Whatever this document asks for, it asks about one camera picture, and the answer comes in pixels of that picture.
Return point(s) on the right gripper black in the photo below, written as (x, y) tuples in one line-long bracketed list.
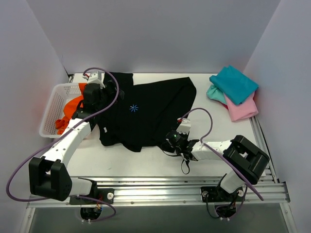
[(168, 142)]

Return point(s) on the pink folded t shirt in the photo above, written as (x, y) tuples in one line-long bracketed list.
[(245, 110)]

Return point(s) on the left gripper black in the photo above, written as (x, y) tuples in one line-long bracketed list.
[(112, 90)]

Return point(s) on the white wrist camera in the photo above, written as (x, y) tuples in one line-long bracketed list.
[(184, 125), (94, 77)]

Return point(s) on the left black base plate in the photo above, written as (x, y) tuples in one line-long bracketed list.
[(103, 194)]

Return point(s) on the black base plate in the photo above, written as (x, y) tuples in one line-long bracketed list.
[(217, 194), (103, 194)]

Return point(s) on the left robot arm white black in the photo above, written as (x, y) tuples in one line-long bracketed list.
[(48, 174)]

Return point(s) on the white plastic basket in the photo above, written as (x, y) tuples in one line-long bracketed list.
[(61, 95)]

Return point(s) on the teal folded t shirt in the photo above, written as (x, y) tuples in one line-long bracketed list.
[(234, 84)]

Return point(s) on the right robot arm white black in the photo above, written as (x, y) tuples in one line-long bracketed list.
[(246, 160)]

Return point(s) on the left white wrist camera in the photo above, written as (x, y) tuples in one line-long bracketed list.
[(94, 77)]

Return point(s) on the orange t shirt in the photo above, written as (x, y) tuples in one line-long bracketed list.
[(69, 109)]

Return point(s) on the black t shirt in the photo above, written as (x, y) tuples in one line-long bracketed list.
[(146, 113)]

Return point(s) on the aluminium rail frame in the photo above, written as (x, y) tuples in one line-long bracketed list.
[(150, 178)]

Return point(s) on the mint green folded t shirt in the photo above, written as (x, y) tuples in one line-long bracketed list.
[(216, 94)]

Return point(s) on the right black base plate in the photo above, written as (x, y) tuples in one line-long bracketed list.
[(217, 194)]

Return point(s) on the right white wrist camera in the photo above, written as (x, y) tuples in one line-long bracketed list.
[(184, 125)]

